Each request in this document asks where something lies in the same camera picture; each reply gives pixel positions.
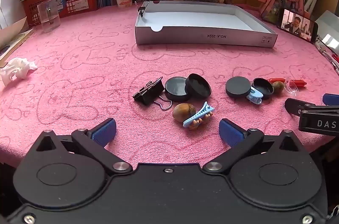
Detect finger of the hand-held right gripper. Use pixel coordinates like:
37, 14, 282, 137
285, 98, 339, 117
322, 94, 339, 105

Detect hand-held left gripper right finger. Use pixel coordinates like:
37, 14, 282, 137
203, 119, 305, 175

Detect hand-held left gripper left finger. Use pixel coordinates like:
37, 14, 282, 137
34, 118, 133, 175

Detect red capsule with clear cap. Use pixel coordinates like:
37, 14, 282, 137
285, 78, 307, 95

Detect small brown acorn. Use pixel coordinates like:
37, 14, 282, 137
272, 81, 285, 95

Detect blue hair clip with figure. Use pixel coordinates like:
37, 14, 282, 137
183, 102, 215, 130

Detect light blue plastic clip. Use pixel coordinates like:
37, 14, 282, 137
246, 89, 264, 104

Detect large brown acorn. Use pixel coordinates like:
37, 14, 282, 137
172, 103, 197, 122

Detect large black binder clip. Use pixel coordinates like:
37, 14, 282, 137
132, 77, 173, 111

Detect white cardboard box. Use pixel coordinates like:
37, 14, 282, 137
135, 1, 278, 48

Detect small black round tin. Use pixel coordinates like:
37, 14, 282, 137
251, 77, 274, 100

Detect small black round lid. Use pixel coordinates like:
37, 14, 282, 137
226, 76, 251, 98

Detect pink rabbit print tablecloth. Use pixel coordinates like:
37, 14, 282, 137
0, 2, 339, 169

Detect large black round tin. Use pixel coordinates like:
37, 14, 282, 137
165, 76, 191, 102

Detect grey plastic folder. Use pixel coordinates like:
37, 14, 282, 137
315, 11, 339, 51

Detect black smartphone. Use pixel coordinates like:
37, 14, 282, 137
278, 8, 319, 44

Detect crumpled white tissue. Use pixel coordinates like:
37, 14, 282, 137
0, 58, 38, 87

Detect clear glass mug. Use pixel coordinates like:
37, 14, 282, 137
37, 1, 61, 33

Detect small black binder clip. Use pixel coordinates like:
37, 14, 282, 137
137, 2, 147, 19

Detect brown paper notebook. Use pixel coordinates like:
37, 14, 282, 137
0, 16, 35, 68

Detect white cables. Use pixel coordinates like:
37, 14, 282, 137
315, 39, 339, 74

